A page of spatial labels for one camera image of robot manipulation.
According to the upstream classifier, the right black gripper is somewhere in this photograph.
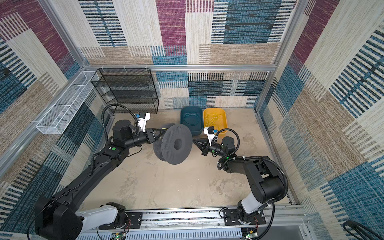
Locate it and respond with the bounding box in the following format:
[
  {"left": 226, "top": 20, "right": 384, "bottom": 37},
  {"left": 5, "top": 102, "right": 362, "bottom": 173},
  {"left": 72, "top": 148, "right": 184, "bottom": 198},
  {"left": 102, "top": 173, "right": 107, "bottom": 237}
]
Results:
[{"left": 193, "top": 137, "right": 227, "bottom": 158}]

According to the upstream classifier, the dark grey spool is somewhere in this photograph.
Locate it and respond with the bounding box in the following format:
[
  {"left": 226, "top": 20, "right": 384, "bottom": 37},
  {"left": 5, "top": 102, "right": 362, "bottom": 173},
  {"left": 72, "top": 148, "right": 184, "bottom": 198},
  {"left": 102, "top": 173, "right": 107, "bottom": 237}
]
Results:
[{"left": 153, "top": 123, "right": 193, "bottom": 165}]

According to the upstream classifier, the teal plastic bin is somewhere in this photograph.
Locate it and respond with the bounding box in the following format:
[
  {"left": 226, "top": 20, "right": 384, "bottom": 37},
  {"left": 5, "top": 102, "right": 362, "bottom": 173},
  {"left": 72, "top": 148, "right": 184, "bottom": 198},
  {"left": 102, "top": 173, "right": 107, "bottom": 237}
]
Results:
[{"left": 180, "top": 106, "right": 204, "bottom": 136}]

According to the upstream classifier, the yellow plastic bin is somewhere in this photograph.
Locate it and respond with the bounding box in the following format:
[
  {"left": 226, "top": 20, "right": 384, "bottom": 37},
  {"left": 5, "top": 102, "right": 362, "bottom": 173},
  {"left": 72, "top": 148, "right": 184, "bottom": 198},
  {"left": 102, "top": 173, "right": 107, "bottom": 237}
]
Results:
[{"left": 203, "top": 108, "right": 228, "bottom": 131}]

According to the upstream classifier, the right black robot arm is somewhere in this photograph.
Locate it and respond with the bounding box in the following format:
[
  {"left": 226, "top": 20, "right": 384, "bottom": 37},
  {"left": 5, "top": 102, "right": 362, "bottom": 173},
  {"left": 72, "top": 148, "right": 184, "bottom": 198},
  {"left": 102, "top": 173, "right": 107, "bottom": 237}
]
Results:
[{"left": 193, "top": 127, "right": 289, "bottom": 225}]

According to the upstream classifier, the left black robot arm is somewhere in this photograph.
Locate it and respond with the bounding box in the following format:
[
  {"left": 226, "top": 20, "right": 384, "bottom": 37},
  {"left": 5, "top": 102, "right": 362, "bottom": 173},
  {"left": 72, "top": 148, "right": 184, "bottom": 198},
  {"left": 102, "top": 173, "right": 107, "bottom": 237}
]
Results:
[{"left": 30, "top": 110, "right": 162, "bottom": 240}]

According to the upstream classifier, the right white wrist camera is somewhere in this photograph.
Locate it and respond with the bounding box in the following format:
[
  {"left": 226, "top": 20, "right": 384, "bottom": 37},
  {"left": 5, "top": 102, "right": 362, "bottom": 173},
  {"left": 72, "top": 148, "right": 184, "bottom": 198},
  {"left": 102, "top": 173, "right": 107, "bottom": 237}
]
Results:
[{"left": 204, "top": 126, "right": 217, "bottom": 146}]

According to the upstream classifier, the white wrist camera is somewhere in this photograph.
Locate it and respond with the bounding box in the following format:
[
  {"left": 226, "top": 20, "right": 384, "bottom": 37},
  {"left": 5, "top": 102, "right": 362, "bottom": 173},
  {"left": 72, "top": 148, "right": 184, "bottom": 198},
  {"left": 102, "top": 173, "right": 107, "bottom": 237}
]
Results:
[
  {"left": 204, "top": 126, "right": 217, "bottom": 146},
  {"left": 136, "top": 112, "right": 151, "bottom": 132}
]

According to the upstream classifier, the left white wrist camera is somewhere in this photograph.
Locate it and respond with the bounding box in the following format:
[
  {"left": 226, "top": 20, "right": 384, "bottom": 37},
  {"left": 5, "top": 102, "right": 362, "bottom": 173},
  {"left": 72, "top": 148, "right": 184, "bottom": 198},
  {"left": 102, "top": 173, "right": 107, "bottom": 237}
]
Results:
[{"left": 136, "top": 112, "right": 151, "bottom": 132}]

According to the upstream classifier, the green cable coil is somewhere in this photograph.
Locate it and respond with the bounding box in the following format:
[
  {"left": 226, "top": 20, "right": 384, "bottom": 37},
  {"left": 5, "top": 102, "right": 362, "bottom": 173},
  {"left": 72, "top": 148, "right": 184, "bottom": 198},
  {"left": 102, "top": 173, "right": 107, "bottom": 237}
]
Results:
[{"left": 183, "top": 114, "right": 201, "bottom": 127}]

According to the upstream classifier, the black wire shelf rack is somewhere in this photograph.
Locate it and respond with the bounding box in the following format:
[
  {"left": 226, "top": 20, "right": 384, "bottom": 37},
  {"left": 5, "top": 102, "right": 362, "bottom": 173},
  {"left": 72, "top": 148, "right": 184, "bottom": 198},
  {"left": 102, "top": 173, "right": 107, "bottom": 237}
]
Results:
[{"left": 91, "top": 68, "right": 160, "bottom": 113}]

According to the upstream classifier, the white mesh wall basket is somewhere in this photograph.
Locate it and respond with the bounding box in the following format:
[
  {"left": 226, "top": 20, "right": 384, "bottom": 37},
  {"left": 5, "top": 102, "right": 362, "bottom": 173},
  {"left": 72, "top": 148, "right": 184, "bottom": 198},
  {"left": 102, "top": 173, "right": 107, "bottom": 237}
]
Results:
[{"left": 36, "top": 71, "right": 95, "bottom": 135}]

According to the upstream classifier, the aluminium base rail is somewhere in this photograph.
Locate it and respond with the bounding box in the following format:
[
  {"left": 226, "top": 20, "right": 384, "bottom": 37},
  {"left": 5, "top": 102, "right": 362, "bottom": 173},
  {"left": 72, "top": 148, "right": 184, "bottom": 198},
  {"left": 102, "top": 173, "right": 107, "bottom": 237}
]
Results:
[{"left": 75, "top": 205, "right": 316, "bottom": 240}]

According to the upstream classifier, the black cable loop corner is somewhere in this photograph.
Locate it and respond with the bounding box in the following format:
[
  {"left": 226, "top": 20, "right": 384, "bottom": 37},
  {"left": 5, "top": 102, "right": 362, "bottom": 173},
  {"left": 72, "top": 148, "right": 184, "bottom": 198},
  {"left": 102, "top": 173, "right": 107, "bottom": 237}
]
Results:
[{"left": 342, "top": 220, "right": 384, "bottom": 240}]

